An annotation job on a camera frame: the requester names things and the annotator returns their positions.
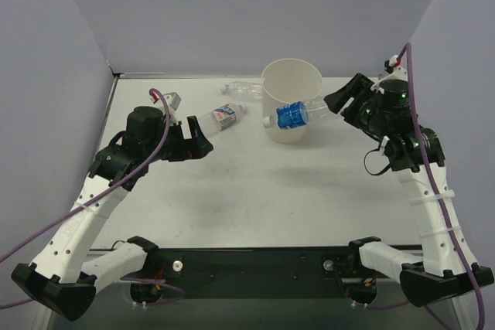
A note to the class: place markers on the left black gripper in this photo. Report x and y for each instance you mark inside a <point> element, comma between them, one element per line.
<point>182,146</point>

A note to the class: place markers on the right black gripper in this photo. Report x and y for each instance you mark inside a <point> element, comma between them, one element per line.
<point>352,103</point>

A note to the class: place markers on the red white label bottle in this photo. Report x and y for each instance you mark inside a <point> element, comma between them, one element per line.
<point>221,118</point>

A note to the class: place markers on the blue label plastic bottle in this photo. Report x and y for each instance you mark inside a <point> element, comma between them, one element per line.
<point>297,114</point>

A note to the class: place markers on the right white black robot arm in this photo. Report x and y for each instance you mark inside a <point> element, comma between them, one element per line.
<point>447,267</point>

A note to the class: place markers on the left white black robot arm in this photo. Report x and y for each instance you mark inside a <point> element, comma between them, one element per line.
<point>60,277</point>

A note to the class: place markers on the white paper bin cup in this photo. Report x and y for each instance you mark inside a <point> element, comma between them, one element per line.
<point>287,81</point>

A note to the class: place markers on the clear unlabelled plastic bottle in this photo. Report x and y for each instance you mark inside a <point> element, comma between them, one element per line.
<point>243,91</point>

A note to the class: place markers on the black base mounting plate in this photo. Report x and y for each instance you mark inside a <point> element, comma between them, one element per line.
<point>262,273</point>

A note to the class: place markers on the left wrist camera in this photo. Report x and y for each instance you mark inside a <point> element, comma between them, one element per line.
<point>173,101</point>

